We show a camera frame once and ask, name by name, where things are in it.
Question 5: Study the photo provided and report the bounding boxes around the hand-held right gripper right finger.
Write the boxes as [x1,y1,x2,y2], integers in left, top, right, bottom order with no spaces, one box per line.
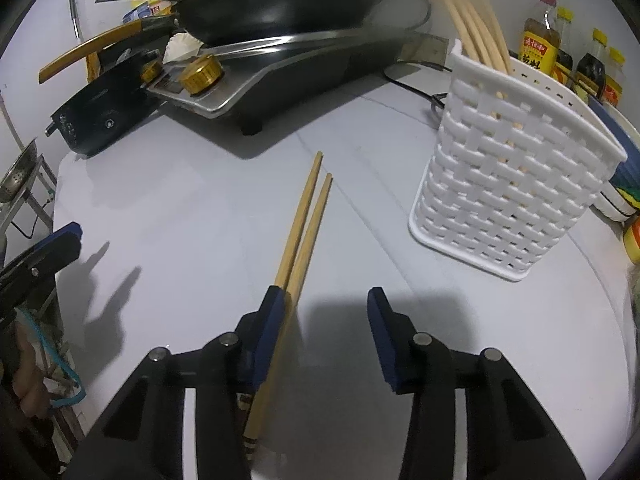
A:
[366,287,586,480]

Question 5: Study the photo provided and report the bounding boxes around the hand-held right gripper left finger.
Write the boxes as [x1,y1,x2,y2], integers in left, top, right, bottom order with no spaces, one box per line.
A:
[70,285,287,480]

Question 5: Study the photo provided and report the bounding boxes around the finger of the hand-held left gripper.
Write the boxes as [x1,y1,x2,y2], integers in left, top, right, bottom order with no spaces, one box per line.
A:
[0,221,84,307]

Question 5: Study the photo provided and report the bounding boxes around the wooden chopsticks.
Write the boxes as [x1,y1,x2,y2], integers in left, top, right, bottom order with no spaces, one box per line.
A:
[243,173,334,464]
[418,0,496,70]

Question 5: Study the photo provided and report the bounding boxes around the white plastic basket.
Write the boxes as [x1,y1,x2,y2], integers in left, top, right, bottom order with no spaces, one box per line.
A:
[407,39,629,282]

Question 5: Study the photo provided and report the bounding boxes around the person's left hand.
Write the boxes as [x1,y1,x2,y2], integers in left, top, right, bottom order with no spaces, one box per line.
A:
[12,357,52,418]

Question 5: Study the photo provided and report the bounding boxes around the metal rack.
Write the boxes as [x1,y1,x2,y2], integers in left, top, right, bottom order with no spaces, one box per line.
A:
[0,157,62,262]

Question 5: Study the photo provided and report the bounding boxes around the steel bowl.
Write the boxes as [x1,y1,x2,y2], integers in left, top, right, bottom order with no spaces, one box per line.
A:
[0,138,42,204]

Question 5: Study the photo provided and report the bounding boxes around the dark blue electric pot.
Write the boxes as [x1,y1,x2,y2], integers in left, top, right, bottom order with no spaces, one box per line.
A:
[45,52,164,158]

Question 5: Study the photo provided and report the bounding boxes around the brown wooden spatula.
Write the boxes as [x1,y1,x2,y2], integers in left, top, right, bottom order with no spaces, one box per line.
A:
[84,50,109,84]

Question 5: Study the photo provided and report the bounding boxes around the gold round knob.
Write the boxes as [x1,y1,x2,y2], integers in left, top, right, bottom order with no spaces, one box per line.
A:
[178,57,226,97]
[139,59,164,86]

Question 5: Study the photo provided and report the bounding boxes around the white crumpled paper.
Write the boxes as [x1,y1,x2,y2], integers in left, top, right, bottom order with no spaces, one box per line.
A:
[162,32,207,64]

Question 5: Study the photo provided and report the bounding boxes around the induction cooker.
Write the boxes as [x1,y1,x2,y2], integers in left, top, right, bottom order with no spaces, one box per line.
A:
[146,31,417,137]

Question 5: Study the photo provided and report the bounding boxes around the stack of white bowls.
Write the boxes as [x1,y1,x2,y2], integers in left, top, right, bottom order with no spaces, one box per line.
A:
[592,109,640,224]

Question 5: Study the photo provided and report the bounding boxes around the orange squeeze bottle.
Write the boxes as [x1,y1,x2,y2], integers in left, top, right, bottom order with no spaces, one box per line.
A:
[622,217,640,264]

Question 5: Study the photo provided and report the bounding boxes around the blue bowl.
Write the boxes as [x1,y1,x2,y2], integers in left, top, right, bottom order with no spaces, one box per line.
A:
[587,97,640,189]

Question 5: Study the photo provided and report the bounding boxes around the dark sauce bottle yellow cap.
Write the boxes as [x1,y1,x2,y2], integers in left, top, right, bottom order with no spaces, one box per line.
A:
[552,7,576,87]
[574,28,609,99]

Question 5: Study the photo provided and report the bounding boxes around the yellow label bottle yellow cap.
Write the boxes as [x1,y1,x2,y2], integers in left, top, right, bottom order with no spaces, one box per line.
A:
[602,47,627,109]

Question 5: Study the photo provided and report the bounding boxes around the blue cord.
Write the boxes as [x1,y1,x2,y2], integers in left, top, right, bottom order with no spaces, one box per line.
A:
[14,309,88,409]

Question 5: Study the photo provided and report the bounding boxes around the black wok with handle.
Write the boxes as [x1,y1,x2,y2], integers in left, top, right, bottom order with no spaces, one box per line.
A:
[38,0,391,84]

